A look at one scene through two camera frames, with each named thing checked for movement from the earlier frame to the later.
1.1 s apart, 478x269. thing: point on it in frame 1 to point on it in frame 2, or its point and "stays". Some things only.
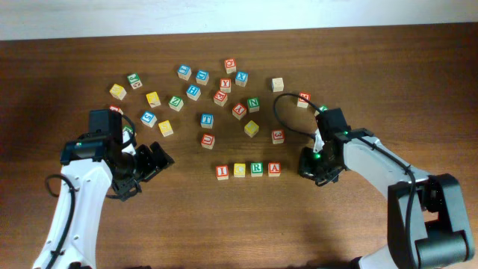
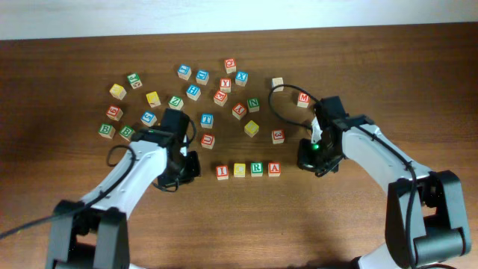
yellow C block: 239,169 stays
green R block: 257,169 stays
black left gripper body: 142,166 to 180,171
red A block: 274,169 stays
